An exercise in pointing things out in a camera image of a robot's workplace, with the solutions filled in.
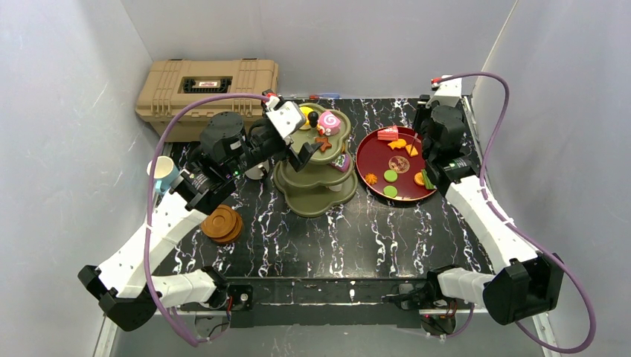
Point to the yellow square cracker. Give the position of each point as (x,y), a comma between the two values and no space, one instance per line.
(407,147)

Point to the white handled metal tongs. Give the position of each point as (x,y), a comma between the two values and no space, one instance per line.
(415,143)

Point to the red layered cake slice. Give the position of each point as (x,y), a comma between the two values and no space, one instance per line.
(389,134)

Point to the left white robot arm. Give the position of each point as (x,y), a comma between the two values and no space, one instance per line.
(124,285)

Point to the yellow frosted donut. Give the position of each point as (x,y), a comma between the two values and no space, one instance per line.
(306,112)

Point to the green three-tier dessert stand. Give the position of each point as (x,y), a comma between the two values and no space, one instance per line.
(318,187)

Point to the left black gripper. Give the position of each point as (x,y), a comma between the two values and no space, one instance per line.
(284,145)

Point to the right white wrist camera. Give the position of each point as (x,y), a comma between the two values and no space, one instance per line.
(446,92)

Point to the small round yellow cookie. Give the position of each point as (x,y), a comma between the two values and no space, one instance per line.
(371,179)

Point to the star shaped cookie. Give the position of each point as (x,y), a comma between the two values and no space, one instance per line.
(323,143)

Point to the yellow fish shaped cookie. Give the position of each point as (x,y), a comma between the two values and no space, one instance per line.
(398,144)

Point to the dark red round tray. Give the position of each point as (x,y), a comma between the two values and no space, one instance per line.
(374,156)

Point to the red blue pen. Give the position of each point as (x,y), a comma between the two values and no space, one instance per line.
(325,96)

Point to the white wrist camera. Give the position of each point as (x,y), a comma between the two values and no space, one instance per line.
(285,116)
(446,92)

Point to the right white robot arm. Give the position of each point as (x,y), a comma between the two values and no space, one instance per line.
(524,281)

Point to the purple cake slice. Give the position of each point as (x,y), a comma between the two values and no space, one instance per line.
(341,162)

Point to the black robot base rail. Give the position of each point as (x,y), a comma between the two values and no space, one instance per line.
(284,301)

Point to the brown wooden coaster stack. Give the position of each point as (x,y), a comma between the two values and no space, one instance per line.
(223,226)

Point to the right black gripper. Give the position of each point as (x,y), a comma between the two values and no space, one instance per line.
(429,164)

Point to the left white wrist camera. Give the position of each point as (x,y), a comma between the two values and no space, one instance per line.
(285,116)

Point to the green layered cake slice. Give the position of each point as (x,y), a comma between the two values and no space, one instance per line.
(427,181)

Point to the pink swirl roll cake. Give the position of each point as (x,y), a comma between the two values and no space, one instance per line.
(328,124)

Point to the blue mug cream interior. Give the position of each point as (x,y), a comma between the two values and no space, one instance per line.
(160,170)

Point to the green macaron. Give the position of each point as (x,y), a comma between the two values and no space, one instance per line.
(390,176)
(390,191)

